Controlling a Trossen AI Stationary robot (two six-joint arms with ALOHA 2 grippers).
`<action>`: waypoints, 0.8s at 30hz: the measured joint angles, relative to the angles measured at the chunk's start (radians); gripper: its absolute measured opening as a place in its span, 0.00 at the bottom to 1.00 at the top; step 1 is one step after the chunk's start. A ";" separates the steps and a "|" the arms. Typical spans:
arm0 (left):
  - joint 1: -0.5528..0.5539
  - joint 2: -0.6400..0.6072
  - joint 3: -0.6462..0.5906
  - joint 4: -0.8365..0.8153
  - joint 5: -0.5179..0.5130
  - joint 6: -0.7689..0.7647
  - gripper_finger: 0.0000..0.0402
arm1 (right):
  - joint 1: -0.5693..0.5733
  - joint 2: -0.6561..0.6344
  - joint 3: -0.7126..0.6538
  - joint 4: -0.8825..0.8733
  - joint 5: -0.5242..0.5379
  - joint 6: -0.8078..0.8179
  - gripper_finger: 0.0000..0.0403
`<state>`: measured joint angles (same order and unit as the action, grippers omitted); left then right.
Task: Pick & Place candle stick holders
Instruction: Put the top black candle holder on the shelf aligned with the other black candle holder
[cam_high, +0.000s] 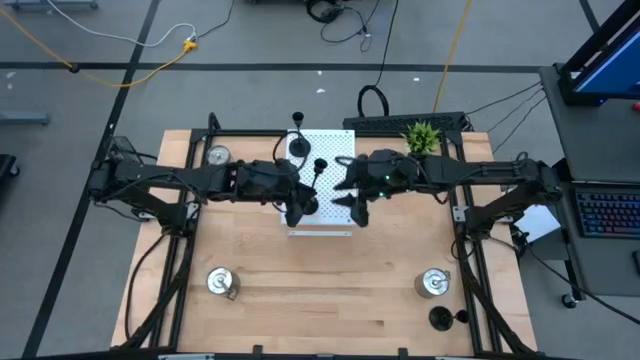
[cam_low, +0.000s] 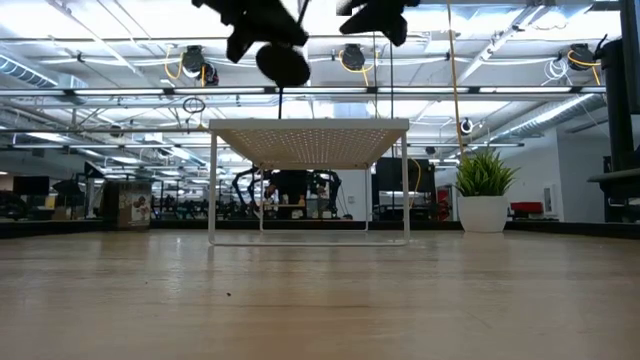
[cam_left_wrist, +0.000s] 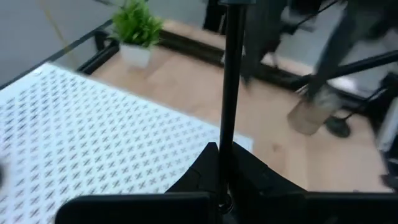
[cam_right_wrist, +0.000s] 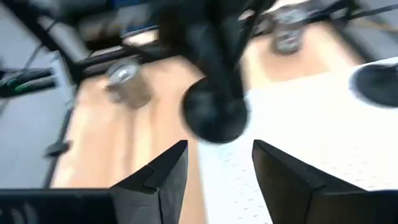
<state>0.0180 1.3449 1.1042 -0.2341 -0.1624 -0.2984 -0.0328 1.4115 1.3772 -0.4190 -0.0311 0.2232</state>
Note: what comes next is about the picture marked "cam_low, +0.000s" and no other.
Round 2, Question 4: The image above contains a green plant in white pot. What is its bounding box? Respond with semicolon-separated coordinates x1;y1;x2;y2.
453;148;519;234

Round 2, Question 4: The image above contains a red sofa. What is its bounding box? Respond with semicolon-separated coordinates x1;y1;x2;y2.
509;201;545;217

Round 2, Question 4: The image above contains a black hanging cable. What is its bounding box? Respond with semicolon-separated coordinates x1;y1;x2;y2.
388;42;396;161

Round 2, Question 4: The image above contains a black ceiling cable reel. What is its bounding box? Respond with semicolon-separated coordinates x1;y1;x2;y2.
566;43;595;72
341;43;367;72
179;44;220;87

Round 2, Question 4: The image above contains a small black monitor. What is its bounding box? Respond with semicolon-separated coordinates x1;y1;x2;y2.
12;175;51;197

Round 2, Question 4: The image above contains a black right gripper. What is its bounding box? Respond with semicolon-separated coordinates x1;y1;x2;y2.
336;0;421;47

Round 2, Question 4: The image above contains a grey desk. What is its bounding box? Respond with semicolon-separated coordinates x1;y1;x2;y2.
587;168;640;224

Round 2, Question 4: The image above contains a black aluminium table frame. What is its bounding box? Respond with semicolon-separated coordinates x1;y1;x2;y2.
0;218;640;240

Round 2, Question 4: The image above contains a white perforated metal shelf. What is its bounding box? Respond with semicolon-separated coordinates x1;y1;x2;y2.
207;118;412;247

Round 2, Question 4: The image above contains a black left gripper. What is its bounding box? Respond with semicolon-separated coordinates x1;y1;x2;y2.
192;0;310;64

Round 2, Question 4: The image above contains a black television screen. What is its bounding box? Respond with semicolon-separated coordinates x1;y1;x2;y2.
374;157;437;221

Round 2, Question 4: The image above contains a tin can with flower label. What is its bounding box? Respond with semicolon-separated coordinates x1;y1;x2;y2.
102;179;153;232

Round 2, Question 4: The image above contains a person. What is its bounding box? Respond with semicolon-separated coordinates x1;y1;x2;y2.
263;169;309;220

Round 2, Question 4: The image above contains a black hanging cable ring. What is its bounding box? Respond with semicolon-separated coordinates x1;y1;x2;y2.
181;96;207;115

